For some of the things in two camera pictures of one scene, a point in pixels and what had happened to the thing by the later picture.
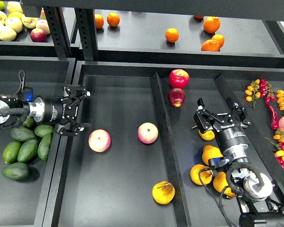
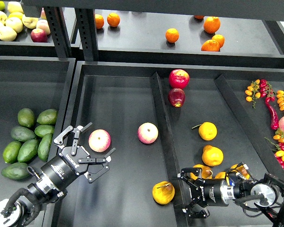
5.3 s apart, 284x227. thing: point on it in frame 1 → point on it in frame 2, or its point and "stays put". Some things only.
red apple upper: x=179 y=78 stays put
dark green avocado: x=18 y=171 stays put
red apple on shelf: x=38 y=35 stays put
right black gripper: x=230 y=135 → x=210 y=192
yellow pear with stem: x=163 y=192 stays put
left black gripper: x=60 y=109 → x=68 y=164
